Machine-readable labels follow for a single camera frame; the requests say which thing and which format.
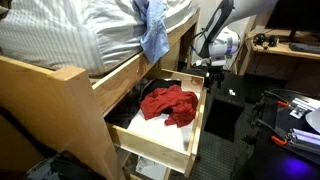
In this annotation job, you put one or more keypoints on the blue shirt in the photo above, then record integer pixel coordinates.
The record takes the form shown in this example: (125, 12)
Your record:
(155, 30)

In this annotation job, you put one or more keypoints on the black keyboard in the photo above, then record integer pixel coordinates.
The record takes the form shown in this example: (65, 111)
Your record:
(305, 47)

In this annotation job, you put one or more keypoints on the silver metal bracket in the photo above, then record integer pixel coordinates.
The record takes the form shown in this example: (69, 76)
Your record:
(301, 108)

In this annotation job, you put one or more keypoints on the aluminium extrusion bar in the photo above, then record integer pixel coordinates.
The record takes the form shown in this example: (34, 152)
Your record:
(305, 140)

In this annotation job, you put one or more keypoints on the black garment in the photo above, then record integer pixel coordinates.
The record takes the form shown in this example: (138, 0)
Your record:
(123, 111)

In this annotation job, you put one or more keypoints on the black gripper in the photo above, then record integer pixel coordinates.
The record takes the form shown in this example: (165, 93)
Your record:
(213, 74)

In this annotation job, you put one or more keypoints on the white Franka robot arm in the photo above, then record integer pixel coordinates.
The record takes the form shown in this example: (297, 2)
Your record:
(220, 43)

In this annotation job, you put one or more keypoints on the mattress with white sheet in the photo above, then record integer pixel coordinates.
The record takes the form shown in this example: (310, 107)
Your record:
(66, 33)

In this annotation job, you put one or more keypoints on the black monitor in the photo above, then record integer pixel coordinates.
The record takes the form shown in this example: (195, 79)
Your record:
(293, 13)

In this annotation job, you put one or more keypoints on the black headphones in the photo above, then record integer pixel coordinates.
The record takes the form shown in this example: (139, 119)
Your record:
(260, 38)

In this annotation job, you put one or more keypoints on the wooden bed frame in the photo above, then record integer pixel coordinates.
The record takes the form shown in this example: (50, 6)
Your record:
(133, 73)

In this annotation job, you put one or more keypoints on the white crumpled clothes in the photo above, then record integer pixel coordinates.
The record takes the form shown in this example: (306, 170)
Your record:
(150, 170)

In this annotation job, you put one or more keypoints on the wooden desk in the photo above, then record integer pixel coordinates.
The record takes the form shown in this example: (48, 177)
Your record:
(276, 50)

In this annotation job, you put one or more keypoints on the robot mounting table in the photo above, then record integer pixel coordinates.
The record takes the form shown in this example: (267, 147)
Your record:
(273, 160)

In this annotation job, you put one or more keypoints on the red shirt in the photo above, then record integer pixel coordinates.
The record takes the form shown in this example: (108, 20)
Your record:
(170, 103)

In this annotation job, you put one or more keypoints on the black box cabinet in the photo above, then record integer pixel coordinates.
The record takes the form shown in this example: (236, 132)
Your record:
(223, 116)

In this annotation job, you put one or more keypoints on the dark blue clothes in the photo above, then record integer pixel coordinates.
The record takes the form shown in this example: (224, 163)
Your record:
(66, 166)

